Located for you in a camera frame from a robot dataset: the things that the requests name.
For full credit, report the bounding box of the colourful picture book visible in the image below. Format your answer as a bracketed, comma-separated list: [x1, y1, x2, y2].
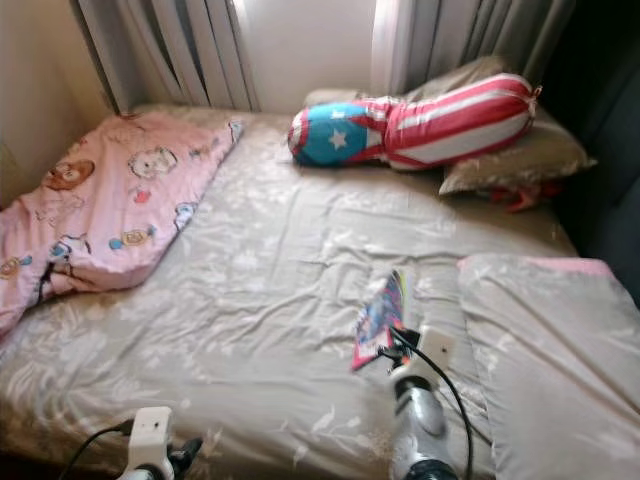
[350, 268, 408, 371]

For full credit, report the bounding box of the grey floral bed sheet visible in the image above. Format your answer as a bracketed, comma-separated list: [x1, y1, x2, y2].
[0, 103, 640, 480]

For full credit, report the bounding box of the red cloth item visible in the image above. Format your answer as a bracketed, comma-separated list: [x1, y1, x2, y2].
[490, 180, 561, 213]

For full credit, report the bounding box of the blue star red striped bolster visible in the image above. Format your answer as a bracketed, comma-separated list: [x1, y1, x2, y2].
[287, 73, 541, 169]

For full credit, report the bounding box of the pink cartoon print blanket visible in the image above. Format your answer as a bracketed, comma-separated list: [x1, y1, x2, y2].
[0, 110, 243, 336]

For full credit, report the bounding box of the grey pleated curtain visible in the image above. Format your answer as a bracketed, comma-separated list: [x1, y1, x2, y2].
[70, 0, 261, 113]
[370, 0, 576, 96]

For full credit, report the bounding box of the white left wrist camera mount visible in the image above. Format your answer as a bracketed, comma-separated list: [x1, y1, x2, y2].
[128, 406, 174, 480]

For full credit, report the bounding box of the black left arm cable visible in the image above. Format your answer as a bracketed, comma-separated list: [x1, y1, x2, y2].
[57, 420, 133, 480]

